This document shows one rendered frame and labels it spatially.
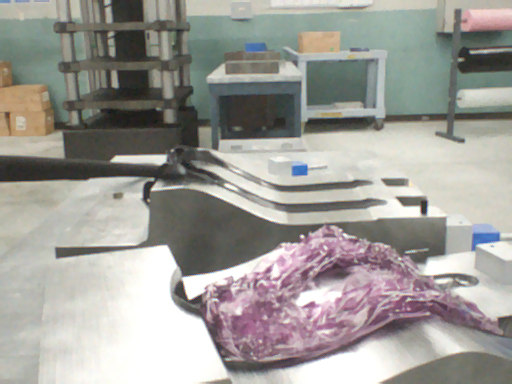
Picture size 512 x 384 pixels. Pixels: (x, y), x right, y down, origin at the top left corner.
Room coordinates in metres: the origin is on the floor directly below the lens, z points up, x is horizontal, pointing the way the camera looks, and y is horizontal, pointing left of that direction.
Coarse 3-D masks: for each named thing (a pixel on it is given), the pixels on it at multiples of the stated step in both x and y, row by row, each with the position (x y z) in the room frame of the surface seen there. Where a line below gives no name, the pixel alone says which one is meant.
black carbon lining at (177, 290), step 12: (180, 276) 0.51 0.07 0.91; (444, 276) 0.63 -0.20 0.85; (456, 276) 0.63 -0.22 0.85; (468, 276) 0.62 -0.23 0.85; (180, 288) 0.51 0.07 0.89; (456, 288) 0.59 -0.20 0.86; (180, 300) 0.44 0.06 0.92; (192, 300) 0.53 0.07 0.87; (192, 312) 0.43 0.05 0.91; (504, 324) 0.51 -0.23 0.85; (504, 336) 0.48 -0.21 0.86; (228, 360) 0.42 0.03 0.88; (240, 360) 0.41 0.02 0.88
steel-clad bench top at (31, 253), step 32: (128, 160) 1.56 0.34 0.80; (160, 160) 1.55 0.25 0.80; (256, 160) 1.52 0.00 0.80; (320, 160) 1.50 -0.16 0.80; (352, 160) 1.49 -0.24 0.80; (96, 192) 1.23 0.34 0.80; (128, 192) 1.23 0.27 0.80; (64, 224) 1.02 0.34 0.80; (0, 256) 0.86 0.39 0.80; (32, 256) 0.86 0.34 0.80; (0, 288) 0.74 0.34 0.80; (32, 288) 0.74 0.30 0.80; (0, 320) 0.65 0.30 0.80; (32, 320) 0.65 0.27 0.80; (0, 352) 0.58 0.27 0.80; (32, 352) 0.58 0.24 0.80
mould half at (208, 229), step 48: (192, 192) 0.73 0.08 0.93; (288, 192) 0.89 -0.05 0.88; (336, 192) 0.87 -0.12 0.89; (384, 192) 0.85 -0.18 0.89; (96, 240) 0.75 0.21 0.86; (144, 240) 0.73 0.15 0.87; (192, 240) 0.73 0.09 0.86; (240, 240) 0.73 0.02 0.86; (288, 240) 0.73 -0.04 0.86; (384, 240) 0.73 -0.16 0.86; (432, 240) 0.73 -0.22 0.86
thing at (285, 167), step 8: (272, 160) 1.27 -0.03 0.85; (280, 160) 1.26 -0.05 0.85; (288, 160) 1.26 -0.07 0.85; (272, 168) 1.27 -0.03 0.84; (280, 168) 1.25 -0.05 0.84; (288, 168) 1.26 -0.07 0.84; (296, 168) 1.27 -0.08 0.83; (304, 168) 1.27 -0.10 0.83; (312, 168) 1.30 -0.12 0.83; (320, 168) 1.30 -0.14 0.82; (280, 176) 1.25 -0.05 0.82; (288, 176) 1.25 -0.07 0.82; (296, 176) 1.27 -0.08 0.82
